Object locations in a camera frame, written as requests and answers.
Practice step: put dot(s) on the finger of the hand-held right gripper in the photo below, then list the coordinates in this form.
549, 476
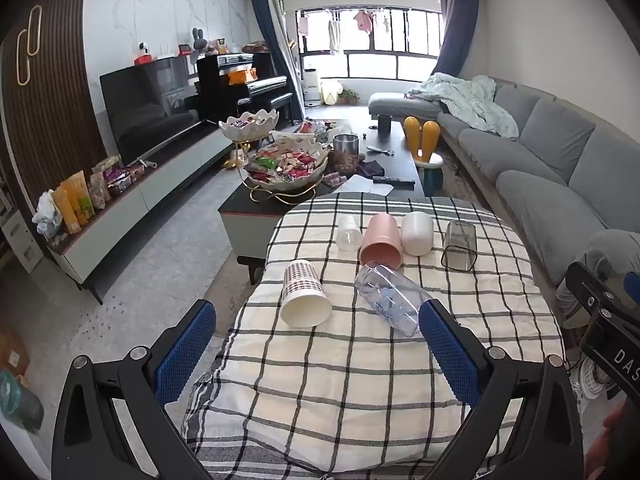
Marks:
633, 288

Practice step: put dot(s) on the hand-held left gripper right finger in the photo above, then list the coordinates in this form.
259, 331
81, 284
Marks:
450, 355

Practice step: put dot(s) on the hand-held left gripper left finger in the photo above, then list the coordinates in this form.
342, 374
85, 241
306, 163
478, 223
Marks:
184, 352

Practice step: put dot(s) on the clear blue-printed plastic cup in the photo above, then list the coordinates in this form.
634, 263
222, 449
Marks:
387, 300

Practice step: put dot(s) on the smoky clear square cup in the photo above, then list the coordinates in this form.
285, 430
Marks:
459, 246

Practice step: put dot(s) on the white cup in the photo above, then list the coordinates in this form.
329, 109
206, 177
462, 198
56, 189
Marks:
416, 232

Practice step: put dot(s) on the pink cup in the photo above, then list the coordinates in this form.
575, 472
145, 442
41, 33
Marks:
381, 241

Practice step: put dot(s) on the checked paper cup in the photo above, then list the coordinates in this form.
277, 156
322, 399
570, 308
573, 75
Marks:
305, 294

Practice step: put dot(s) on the small translucent cup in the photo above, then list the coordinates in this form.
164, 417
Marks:
348, 234

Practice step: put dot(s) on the person's right hand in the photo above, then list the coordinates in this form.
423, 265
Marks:
614, 425

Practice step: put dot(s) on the white floor fan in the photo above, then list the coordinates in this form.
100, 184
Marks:
592, 377

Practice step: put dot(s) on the black-and-white checked tablecloth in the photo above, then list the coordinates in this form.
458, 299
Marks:
360, 385

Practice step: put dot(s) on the grey sectional sofa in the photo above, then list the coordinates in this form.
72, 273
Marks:
545, 160

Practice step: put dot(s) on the dark coffee table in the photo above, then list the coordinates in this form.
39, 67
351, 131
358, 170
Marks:
260, 212

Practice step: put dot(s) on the white television cabinet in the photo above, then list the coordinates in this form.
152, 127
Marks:
150, 190

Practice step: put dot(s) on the cardboard box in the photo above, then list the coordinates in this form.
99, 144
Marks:
12, 352

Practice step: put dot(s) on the black remote control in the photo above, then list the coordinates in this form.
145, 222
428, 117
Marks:
393, 180

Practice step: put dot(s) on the row of snack packets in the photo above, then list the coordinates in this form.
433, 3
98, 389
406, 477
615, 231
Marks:
87, 195

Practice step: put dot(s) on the white paper sheet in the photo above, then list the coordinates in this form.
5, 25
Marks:
367, 186

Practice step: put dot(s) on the white cloth bundle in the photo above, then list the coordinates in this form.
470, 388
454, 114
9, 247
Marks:
47, 212

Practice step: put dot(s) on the large white scalloped candy bowl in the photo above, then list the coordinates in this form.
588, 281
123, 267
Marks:
287, 170

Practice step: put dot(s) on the yellow rabbit-ear stool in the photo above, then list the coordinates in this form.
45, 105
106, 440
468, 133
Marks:
422, 140

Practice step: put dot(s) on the glass jar of nuts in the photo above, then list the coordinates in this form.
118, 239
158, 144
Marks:
345, 156

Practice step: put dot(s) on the small white scalloped candy bowl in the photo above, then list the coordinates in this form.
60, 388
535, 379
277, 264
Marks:
248, 126

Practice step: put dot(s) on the dark mug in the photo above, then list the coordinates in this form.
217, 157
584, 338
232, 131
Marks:
384, 124

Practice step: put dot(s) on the black flat television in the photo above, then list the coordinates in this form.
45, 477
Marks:
145, 110

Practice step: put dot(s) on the pale crumpled blanket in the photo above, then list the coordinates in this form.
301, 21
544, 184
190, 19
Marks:
472, 102

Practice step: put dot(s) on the black upright piano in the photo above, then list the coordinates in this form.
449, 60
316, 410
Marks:
235, 95

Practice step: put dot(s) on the potted plant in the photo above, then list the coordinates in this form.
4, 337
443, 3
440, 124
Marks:
349, 96

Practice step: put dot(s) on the orange bag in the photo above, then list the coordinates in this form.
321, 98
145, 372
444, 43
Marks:
242, 76

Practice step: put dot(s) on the yellow and white bin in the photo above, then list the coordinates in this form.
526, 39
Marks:
331, 93

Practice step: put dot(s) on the white air purifier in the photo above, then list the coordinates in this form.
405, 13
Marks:
311, 87

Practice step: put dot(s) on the red box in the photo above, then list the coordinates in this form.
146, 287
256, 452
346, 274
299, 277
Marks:
141, 59

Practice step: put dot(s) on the large window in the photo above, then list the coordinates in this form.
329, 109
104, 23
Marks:
380, 60

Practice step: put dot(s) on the grey rabbit figure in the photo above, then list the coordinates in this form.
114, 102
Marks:
198, 41

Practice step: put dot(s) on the blue curtain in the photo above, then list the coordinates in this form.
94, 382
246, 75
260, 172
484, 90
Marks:
457, 25
270, 25

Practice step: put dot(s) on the hanging white towel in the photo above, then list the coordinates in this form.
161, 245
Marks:
334, 37

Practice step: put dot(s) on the hanging pink garment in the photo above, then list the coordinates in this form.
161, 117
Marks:
363, 21

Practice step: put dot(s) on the gold paperclip wall ornament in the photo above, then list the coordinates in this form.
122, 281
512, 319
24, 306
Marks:
35, 30
22, 57

